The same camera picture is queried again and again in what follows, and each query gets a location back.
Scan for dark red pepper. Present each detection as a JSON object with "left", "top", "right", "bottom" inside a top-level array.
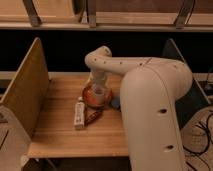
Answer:
[{"left": 85, "top": 110, "right": 102, "bottom": 125}]

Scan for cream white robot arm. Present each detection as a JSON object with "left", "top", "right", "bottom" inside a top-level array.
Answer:
[{"left": 85, "top": 46, "right": 193, "bottom": 171}]

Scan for clear plastic cup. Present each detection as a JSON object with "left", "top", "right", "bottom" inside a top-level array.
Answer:
[{"left": 91, "top": 84, "right": 106, "bottom": 100}]

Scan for orange red bowl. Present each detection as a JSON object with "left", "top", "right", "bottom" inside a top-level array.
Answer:
[{"left": 82, "top": 84, "right": 113, "bottom": 108}]

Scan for blue striped object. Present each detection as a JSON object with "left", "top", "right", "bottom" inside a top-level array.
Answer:
[{"left": 111, "top": 98, "right": 120, "bottom": 109}]

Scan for white tube bottle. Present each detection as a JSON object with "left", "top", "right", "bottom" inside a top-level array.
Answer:
[{"left": 73, "top": 97, "right": 85, "bottom": 130}]

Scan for left wooden side panel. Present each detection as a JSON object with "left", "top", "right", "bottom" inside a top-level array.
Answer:
[{"left": 0, "top": 38, "right": 49, "bottom": 140}]

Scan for wooden shelf rail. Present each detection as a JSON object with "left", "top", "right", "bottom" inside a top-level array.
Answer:
[{"left": 0, "top": 0, "right": 213, "bottom": 32}]

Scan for black cables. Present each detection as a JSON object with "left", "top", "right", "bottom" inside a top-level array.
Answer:
[{"left": 182, "top": 111, "right": 213, "bottom": 171}]

